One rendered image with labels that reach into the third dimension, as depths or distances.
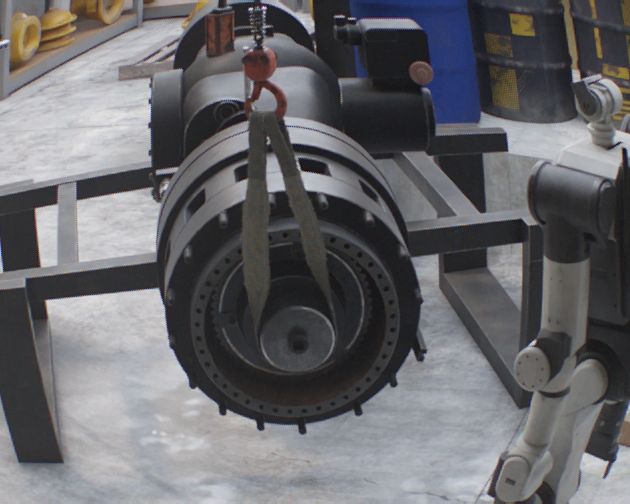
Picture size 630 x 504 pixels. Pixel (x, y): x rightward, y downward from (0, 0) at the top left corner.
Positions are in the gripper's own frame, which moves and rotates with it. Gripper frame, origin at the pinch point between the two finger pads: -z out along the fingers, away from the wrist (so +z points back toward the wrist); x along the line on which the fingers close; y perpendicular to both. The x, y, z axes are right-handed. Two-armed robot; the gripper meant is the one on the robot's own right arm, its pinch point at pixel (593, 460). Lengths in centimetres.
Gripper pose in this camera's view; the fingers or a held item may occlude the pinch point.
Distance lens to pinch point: 268.0
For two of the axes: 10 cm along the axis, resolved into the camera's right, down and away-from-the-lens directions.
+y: -6.4, 3.1, -7.0
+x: -7.6, -3.7, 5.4
